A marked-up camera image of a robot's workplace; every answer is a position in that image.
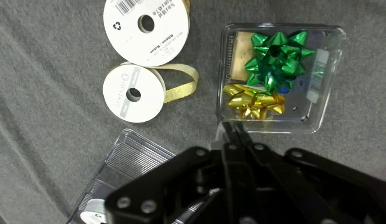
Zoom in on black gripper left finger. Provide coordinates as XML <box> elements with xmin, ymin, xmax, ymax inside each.
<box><xmin>104</xmin><ymin>121</ymin><xmax>246</xmax><ymax>224</ymax></box>

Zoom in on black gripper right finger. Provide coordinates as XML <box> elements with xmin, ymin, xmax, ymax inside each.
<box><xmin>236</xmin><ymin>122</ymin><xmax>386</xmax><ymax>224</ymax></box>

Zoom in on yellow gift bow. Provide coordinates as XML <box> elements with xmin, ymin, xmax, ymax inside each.
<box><xmin>223</xmin><ymin>83</ymin><xmax>288</xmax><ymax>121</ymax></box>

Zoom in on small square clear container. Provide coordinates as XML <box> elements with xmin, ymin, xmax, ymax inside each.
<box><xmin>216</xmin><ymin>22</ymin><xmax>349</xmax><ymax>137</ymax></box>

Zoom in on green gift bow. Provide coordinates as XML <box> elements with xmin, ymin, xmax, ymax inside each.
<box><xmin>243</xmin><ymin>30</ymin><xmax>318</xmax><ymax>95</ymax></box>

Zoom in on clear three-compartment organizer tray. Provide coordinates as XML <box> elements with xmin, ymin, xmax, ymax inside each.
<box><xmin>66</xmin><ymin>127</ymin><xmax>178</xmax><ymax>224</ymax></box>

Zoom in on white ribbon spool in tray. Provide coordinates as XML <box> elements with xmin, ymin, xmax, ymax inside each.
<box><xmin>79</xmin><ymin>198</ymin><xmax>110</xmax><ymax>224</ymax></box>

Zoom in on white spool with gold ribbon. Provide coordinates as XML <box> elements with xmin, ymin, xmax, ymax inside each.
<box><xmin>101</xmin><ymin>61</ymin><xmax>201</xmax><ymax>124</ymax></box>

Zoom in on grey tablecloth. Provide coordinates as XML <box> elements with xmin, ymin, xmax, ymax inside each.
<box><xmin>0</xmin><ymin>0</ymin><xmax>386</xmax><ymax>224</ymax></box>

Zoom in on large white ribbon spool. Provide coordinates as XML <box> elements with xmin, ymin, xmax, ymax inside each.
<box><xmin>102</xmin><ymin>0</ymin><xmax>192</xmax><ymax>68</ymax></box>

